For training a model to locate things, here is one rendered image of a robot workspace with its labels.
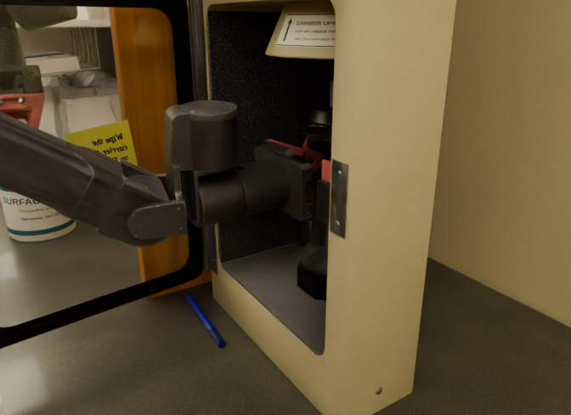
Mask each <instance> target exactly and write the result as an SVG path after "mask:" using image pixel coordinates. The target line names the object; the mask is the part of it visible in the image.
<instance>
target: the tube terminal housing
mask: <svg viewBox="0 0 571 415"><path fill-rule="evenodd" d="M294 1H311V0H203V15H204V31H205V46H206V77H207V92H208V100H211V99H210V83H209V66H208V51H207V34H206V15H207V11H250V12H282V10H283V8H284V6H285V3H286V2H294ZM331 2H332V5H333V7H334V9H335V14H336V36H335V61H334V87H333V112H332V137H331V170H332V159H335V160H337V161H339V162H344V163H346V164H348V199H347V217H346V235H345V239H343V238H341V237H340V236H338V235H336V234H334V233H333V232H331V231H330V219H331V188H330V212H329V238H328V264H327V289H326V314H325V352H324V354H323V355H316V354H315V353H314V352H313V351H312V350H311V349H310V348H308V347H307V346H306V345H305V344H304V343H303V342H302V341H301V340H300V339H299V338H297V337H296V336H295V335H294V334H293V333H292V332H291V331H290V330H289V329H288V328H287V327H285V326H284V325H283V324H282V323H281V322H280V321H279V320H278V319H277V318H275V317H274V316H273V315H272V314H271V313H270V312H269V311H268V310H267V309H266V308H264V307H263V306H262V305H261V304H260V303H259V302H258V301H257V300H256V299H255V298H253V297H252V296H251V294H249V292H247V290H245V288H243V287H242V286H241V285H240V284H239V283H238V282H237V281H236V280H235V279H234V278H233V277H231V276H230V275H229V274H228V273H227V272H226V271H225V270H224V269H223V267H222V264H224V263H222V264H221V262H220V259H219V256H218V227H217V224H215V232H216V249H217V264H218V274H216V273H215V272H214V271H213V270H212V296H213V298H214V299H215V300H216V301H217V302H218V303H219V305H220V306H221V307H222V308H223V309H224V310H225V311H226V312H227V313H228V314H229V315H230V316H231V317H232V319H233V320H234V321H235V322H236V323H237V324H238V325H239V326H240V327H241V328H242V329H243V330H244V332H245V333H246V334H247V335H248V336H249V337H250V338H251V339H252V340H253V341H254V342H255V343H256V345H257V346H258V347H259V348H260V349H261V350H262V351H263V352H264V353H265V354H266V355H267V356H268V358H269V359H270V360H271V361H272V362H273V363H274V364H275V365H276V366H277V367H278V368H279V369H280V370H281V371H282V372H283V373H284V374H285V375H286V376H287V377H288V378H289V379H290V380H291V382H292V383H293V384H294V385H295V386H296V387H297V388H298V389H299V390H300V391H301V392H302V393H303V395H304V396H305V397H306V398H307V399H308V400H309V401H310V402H311V403H312V404H313V405H314V406H315V407H316V409H317V410H318V411H319V412H320V413H321V414H322V415H372V414H374V413H375V412H378V411H380V410H381V409H383V408H384V407H386V406H389V405H391V404H393V403H394V402H395V401H398V400H400V399H401V398H403V397H405V396H407V395H409V394H410V393H412V389H413V382H414V374H415V366H416V351H417V344H418V337H419V329H420V321H421V307H422V299H423V291H424V284H425V276H426V268H427V254H428V246H429V239H430V231H431V223H432V209H433V201H434V194H435V186H436V178H437V171H438V156H439V148H440V141H441V133H442V126H443V118H444V103H445V96H446V88H447V81H448V73H449V58H450V50H451V43H452V36H453V28H454V20H455V5H456V0H331Z"/></svg>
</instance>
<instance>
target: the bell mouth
mask: <svg viewBox="0 0 571 415"><path fill-rule="evenodd" d="M335 36H336V14H335V9H334V7H333V5H332V2H331V0H311V1H294V2H286V3H285V6H284V8H283V10H282V12H281V15H280V18H279V20H278V23H277V25H276V27H275V29H274V33H273V35H272V37H271V39H270V42H269V45H268V47H267V50H266V52H265V54H266V55H268V56H274V57H282V58H295V59H316V60H334V59H335Z"/></svg>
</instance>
